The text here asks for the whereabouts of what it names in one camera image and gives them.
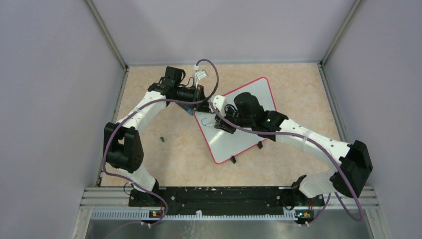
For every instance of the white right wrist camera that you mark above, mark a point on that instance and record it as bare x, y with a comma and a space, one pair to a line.
219, 102

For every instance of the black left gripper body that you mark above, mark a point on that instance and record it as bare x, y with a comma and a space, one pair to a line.
199, 89

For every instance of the aluminium frame rail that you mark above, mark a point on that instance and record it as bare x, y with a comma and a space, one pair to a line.
105, 197

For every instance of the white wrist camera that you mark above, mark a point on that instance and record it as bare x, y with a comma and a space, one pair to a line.
198, 75
219, 102

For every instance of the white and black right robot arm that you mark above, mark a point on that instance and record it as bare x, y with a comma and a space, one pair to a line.
349, 163

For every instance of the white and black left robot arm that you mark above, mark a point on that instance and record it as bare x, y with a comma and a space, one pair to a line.
122, 140

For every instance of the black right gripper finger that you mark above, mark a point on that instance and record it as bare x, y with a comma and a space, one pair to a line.
225, 128
220, 121

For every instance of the pink framed whiteboard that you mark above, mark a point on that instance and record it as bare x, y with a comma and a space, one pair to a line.
223, 145

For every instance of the white slotted cable duct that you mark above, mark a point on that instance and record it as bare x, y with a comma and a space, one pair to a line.
146, 215

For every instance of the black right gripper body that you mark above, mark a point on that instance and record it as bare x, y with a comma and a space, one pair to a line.
233, 116

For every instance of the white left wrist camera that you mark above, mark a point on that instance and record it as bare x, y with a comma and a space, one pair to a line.
198, 75

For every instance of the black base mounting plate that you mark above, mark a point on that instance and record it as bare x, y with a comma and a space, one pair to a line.
224, 201

